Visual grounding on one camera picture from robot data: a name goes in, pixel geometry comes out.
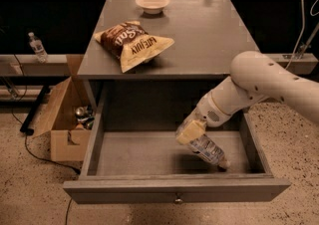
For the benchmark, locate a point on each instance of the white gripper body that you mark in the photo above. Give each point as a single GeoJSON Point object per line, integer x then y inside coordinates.
{"type": "Point", "coordinates": [209, 111]}

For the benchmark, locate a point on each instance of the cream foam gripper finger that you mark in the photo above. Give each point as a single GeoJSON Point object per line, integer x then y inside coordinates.
{"type": "Point", "coordinates": [190, 130]}
{"type": "Point", "coordinates": [193, 115]}

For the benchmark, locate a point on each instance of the clear blue plastic bottle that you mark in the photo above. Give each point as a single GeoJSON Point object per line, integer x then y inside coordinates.
{"type": "Point", "coordinates": [209, 151]}

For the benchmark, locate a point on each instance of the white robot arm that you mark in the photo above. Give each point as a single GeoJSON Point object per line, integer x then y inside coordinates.
{"type": "Point", "coordinates": [254, 77]}

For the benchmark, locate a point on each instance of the grey open top drawer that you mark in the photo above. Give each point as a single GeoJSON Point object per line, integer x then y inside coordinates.
{"type": "Point", "coordinates": [133, 156]}

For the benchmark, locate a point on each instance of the small metal drawer knob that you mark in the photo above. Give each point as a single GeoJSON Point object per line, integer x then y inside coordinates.
{"type": "Point", "coordinates": [178, 199]}

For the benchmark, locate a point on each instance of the clear water bottle on ledge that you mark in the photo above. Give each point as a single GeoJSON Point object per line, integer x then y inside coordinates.
{"type": "Point", "coordinates": [38, 48]}

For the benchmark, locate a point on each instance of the grey wooden cabinet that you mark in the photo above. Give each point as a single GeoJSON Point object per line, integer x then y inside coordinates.
{"type": "Point", "coordinates": [207, 35]}

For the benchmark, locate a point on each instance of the brown and cream chip bag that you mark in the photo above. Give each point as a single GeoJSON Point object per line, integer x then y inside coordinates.
{"type": "Point", "coordinates": [131, 44]}

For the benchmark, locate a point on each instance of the crushed metal cans in box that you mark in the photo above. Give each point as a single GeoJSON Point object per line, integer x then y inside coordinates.
{"type": "Point", "coordinates": [84, 117]}

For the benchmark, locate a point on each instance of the cream ceramic bowl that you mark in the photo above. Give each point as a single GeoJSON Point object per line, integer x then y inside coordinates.
{"type": "Point", "coordinates": [152, 6]}

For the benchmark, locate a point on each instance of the open cardboard box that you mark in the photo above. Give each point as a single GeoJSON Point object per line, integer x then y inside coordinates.
{"type": "Point", "coordinates": [68, 140]}

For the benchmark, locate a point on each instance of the black metal stand leg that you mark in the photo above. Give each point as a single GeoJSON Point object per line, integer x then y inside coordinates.
{"type": "Point", "coordinates": [25, 127]}

